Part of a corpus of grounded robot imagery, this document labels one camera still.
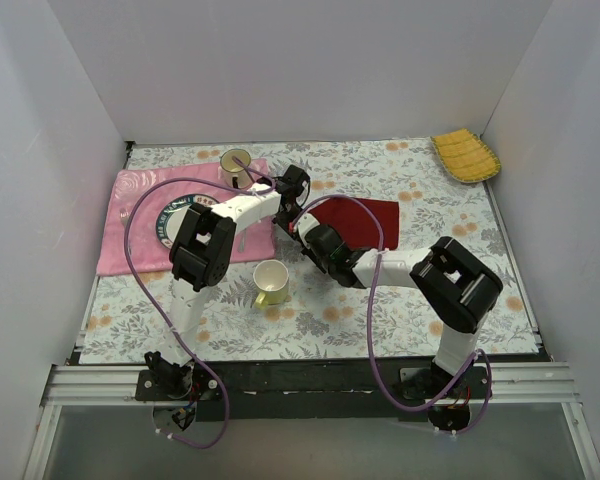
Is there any pink placemat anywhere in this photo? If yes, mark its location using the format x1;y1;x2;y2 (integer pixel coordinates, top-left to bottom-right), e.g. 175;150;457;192
95;157;277;277

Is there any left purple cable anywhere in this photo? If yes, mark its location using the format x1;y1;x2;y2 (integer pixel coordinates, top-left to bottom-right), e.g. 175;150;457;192
123;155;281;449

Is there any yellow mug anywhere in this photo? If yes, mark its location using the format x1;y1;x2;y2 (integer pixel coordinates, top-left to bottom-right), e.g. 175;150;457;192
253;259;289;309

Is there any yellow bamboo tray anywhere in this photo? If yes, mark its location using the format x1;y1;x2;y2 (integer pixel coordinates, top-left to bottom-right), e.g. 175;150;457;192
431;128;501;184

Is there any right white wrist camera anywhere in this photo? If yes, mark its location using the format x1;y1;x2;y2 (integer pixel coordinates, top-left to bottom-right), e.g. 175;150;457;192
290;213;321;248

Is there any aluminium frame rail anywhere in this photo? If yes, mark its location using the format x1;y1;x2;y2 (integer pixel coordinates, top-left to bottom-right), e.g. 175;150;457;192
31;358;600;479

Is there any white plate blue rim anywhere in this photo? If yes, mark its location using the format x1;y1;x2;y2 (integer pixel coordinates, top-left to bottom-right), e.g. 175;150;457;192
155;194;218;249

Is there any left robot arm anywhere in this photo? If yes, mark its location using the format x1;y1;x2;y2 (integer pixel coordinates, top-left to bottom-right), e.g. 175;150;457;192
144;165;310;400

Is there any purple cable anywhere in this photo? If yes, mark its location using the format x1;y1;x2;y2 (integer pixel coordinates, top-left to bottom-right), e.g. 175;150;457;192
290;195;494;435
123;155;281;449

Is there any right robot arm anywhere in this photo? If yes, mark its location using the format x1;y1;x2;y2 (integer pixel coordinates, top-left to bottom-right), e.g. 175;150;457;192
298;224;503;412

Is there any dark red cloth napkin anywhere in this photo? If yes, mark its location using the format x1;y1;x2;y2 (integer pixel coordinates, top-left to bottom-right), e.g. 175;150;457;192
309;198;400;250

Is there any white mug black handle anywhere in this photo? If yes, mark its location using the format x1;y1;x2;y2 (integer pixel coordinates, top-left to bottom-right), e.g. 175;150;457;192
220;149;253;190

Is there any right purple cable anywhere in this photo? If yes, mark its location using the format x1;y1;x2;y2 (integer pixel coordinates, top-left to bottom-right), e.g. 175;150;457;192
290;195;494;435

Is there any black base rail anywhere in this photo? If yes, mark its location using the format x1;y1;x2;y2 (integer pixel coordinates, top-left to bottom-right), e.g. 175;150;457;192
134;352;487;422

